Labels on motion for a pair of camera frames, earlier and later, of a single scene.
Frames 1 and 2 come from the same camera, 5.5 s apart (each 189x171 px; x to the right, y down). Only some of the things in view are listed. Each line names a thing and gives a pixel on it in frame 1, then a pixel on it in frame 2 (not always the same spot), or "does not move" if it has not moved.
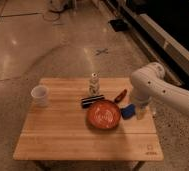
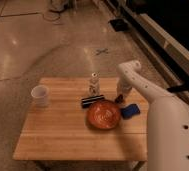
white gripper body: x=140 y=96 → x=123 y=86
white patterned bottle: x=94 y=85 does not move
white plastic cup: x=39 y=94 does not move
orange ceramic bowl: x=103 y=114 does not move
